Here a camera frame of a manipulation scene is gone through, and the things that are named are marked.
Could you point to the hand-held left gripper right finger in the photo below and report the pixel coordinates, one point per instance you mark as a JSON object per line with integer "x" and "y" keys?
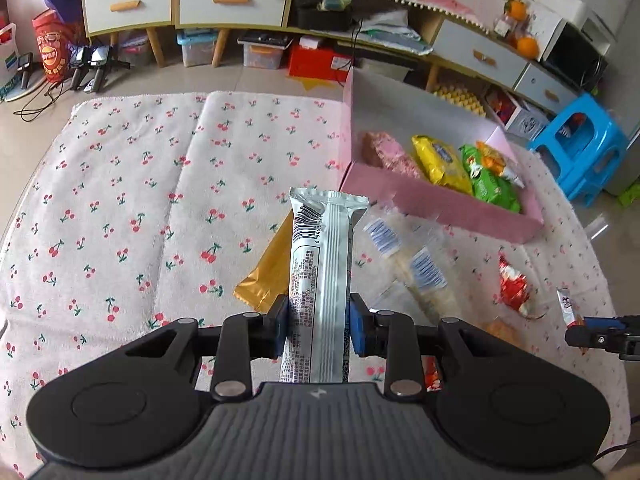
{"x": 357, "y": 330}

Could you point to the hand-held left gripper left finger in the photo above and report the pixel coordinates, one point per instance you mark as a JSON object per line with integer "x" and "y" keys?
{"x": 280, "y": 327}

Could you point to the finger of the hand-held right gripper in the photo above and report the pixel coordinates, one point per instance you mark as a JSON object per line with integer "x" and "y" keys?
{"x": 595, "y": 332}

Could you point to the golden brown snack packet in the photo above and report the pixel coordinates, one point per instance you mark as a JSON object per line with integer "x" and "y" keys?
{"x": 267, "y": 275}

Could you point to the silver snack bar packet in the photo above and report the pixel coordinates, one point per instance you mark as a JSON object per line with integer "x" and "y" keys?
{"x": 322, "y": 270}

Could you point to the clear white rice cake packet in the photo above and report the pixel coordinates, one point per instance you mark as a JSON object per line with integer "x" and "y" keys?
{"x": 430, "y": 280}
{"x": 382, "y": 237}

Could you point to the red and white snack packet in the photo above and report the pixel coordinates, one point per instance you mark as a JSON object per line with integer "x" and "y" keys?
{"x": 517, "y": 287}

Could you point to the pale yellow bread packet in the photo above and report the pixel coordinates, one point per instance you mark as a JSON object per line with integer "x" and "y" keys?
{"x": 500, "y": 331}

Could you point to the pink cardboard box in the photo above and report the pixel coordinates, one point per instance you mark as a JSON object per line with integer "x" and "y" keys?
{"x": 440, "y": 210}

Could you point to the green snack packet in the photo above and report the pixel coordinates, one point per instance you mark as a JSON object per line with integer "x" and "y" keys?
{"x": 492, "y": 185}

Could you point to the clear pink nut candy packet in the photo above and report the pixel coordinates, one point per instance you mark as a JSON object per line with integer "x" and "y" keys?
{"x": 390, "y": 152}

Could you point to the yellow snack packet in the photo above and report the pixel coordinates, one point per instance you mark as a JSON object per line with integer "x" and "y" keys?
{"x": 442, "y": 165}

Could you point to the cherry print cloth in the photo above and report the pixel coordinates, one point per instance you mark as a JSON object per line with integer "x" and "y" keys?
{"x": 150, "y": 185}

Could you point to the blue plastic stool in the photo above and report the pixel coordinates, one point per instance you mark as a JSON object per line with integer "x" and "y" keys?
{"x": 585, "y": 125}

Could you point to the white printed crate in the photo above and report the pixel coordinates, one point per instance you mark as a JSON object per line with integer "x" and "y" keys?
{"x": 527, "y": 122}

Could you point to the red box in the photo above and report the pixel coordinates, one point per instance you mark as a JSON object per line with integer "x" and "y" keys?
{"x": 500, "y": 102}

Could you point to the yellow egg tray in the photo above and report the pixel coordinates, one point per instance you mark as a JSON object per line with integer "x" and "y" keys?
{"x": 460, "y": 100}

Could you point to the red carton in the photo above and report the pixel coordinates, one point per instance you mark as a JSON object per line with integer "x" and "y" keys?
{"x": 317, "y": 62}

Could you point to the clear storage bin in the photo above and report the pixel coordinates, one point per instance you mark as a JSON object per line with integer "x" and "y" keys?
{"x": 262, "y": 52}
{"x": 197, "y": 50}

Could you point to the black microwave oven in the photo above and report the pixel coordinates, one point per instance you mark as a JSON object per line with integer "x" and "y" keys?
{"x": 575, "y": 57}

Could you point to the orange fruit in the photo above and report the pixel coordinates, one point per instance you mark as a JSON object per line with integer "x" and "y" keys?
{"x": 527, "y": 46}
{"x": 516, "y": 8}

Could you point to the pile of papers and bags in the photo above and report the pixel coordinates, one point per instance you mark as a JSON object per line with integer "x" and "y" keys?
{"x": 395, "y": 32}

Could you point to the black bag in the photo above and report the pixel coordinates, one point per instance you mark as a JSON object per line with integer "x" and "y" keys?
{"x": 322, "y": 10}

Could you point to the wooden cabinet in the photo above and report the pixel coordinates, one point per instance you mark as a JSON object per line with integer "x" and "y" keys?
{"x": 425, "y": 15}

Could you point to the black device on stand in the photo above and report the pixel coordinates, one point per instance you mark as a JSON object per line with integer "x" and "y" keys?
{"x": 79, "y": 65}
{"x": 102, "y": 57}

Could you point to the red printed gift bag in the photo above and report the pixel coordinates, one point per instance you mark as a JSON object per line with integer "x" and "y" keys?
{"x": 50, "y": 45}

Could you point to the white paper bag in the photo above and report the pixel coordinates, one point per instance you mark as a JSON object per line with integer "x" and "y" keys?
{"x": 7, "y": 60}

